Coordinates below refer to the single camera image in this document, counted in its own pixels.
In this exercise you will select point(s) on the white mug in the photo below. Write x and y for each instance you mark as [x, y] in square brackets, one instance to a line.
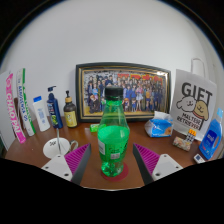
[51, 148]

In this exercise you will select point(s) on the long pink box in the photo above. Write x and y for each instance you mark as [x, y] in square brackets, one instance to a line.
[15, 110]

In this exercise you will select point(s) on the brown pump bottle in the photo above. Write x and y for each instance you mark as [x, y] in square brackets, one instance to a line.
[70, 115]

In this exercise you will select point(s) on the blue tissue pack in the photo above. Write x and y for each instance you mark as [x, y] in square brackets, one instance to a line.
[160, 126]

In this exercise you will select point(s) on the white bottle with blue cap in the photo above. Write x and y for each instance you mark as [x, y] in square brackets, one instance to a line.
[41, 115]

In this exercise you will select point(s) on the dark blue pump bottle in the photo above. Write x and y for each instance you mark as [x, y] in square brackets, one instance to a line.
[55, 111]

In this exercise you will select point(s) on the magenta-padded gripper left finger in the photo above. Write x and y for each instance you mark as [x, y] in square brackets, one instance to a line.
[76, 158]

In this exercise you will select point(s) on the long green and white box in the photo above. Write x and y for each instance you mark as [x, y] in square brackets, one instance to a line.
[25, 103]

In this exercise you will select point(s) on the small white remote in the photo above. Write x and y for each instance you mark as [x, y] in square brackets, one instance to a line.
[199, 158]

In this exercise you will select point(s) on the framed group picture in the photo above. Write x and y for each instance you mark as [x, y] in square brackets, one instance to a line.
[143, 86]

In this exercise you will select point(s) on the small snack packet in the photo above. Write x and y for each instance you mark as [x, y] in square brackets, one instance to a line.
[182, 143]

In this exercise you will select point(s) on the small green pack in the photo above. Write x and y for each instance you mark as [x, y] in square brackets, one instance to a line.
[94, 128]

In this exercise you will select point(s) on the small orange-topped item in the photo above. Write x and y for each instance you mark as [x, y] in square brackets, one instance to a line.
[191, 135]

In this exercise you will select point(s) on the thin white straw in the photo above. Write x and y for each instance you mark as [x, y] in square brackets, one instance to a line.
[58, 140]

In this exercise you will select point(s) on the blue detergent bottle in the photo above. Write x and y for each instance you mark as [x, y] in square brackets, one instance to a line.
[211, 138]

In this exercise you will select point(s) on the green plastic drink bottle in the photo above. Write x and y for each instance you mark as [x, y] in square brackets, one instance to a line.
[113, 140]

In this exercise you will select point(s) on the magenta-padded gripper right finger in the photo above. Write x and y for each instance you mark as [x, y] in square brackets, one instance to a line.
[147, 158]

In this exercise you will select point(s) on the white paper gift bag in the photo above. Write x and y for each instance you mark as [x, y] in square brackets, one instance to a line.
[195, 100]

